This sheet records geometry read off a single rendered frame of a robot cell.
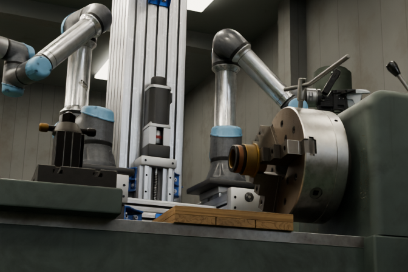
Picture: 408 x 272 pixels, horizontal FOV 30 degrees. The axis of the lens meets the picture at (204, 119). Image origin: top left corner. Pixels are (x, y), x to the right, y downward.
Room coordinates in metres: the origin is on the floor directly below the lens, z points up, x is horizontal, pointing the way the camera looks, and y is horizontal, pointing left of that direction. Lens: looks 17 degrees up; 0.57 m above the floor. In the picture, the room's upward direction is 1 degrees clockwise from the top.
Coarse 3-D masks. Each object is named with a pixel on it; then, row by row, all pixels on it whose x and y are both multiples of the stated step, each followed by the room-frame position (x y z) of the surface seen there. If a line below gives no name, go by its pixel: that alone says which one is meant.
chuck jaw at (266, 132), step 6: (264, 126) 2.08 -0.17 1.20; (270, 126) 2.09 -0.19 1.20; (258, 132) 2.10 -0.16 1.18; (264, 132) 2.07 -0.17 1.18; (270, 132) 2.07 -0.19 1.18; (258, 138) 2.04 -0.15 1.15; (264, 138) 2.05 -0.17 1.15; (270, 138) 2.06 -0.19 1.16; (276, 138) 2.06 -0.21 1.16; (258, 144) 2.03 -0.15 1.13; (264, 144) 2.03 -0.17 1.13; (270, 144) 2.04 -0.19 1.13
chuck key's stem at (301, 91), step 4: (300, 80) 2.00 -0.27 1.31; (304, 80) 2.00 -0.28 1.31; (300, 84) 2.00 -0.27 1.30; (300, 88) 2.00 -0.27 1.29; (304, 88) 2.00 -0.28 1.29; (300, 92) 2.00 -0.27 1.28; (304, 92) 2.01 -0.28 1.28; (300, 96) 2.00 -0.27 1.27; (304, 96) 2.01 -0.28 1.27; (300, 100) 2.01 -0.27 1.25; (304, 100) 2.01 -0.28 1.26; (300, 104) 2.01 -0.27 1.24
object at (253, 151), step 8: (248, 144) 1.99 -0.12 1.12; (256, 144) 1.99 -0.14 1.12; (232, 152) 2.01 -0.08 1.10; (240, 152) 1.96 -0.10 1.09; (248, 152) 1.96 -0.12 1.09; (256, 152) 1.97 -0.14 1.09; (232, 160) 2.03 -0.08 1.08; (240, 160) 1.96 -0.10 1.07; (248, 160) 1.97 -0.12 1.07; (256, 160) 1.97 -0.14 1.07; (232, 168) 1.99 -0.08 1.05; (240, 168) 1.98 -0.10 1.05; (248, 168) 1.98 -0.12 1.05; (256, 168) 1.98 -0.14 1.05; (264, 168) 2.00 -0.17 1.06
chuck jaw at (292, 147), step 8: (280, 144) 1.94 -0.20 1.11; (288, 144) 1.90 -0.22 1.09; (296, 144) 1.90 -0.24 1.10; (304, 144) 1.89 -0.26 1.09; (312, 144) 1.90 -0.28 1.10; (264, 152) 1.96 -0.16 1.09; (272, 152) 1.95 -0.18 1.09; (280, 152) 1.94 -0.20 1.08; (288, 152) 1.89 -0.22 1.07; (296, 152) 1.90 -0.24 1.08; (304, 152) 1.89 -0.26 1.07; (312, 152) 1.90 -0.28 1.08; (264, 160) 1.95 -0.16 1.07; (272, 160) 1.95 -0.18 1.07; (280, 160) 1.95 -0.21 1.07; (288, 160) 1.95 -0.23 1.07
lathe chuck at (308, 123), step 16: (288, 112) 1.99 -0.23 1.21; (304, 112) 1.94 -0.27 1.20; (320, 112) 1.97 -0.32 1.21; (288, 128) 1.99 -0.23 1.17; (304, 128) 1.90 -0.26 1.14; (320, 128) 1.91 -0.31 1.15; (320, 144) 1.90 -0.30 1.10; (304, 160) 1.89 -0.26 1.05; (320, 160) 1.90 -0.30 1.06; (336, 160) 1.91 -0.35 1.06; (288, 176) 1.99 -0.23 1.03; (304, 176) 1.90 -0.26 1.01; (320, 176) 1.91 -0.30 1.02; (288, 192) 1.99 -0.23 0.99; (304, 192) 1.93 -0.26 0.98; (288, 208) 1.99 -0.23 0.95; (304, 208) 1.97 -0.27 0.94; (320, 208) 1.98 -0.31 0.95
